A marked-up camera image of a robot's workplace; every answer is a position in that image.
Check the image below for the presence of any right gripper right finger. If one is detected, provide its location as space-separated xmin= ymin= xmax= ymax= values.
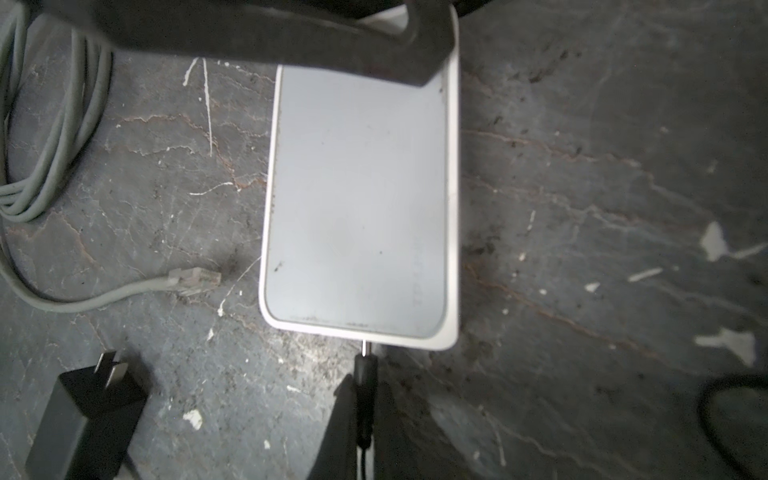
xmin=373 ymin=383 xmax=420 ymax=480

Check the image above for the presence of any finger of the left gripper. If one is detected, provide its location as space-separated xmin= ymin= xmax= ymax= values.
xmin=35 ymin=0 xmax=455 ymax=86

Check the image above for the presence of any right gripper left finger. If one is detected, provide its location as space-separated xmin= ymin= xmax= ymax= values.
xmin=308 ymin=374 xmax=358 ymax=480

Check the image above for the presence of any white network switch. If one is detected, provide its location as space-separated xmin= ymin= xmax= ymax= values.
xmin=258 ymin=5 xmax=462 ymax=352

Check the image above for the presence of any grey cable bundle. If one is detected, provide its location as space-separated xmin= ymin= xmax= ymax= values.
xmin=0 ymin=0 xmax=223 ymax=314

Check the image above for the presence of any black power adapter with plug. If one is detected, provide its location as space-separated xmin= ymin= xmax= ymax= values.
xmin=696 ymin=374 xmax=767 ymax=479

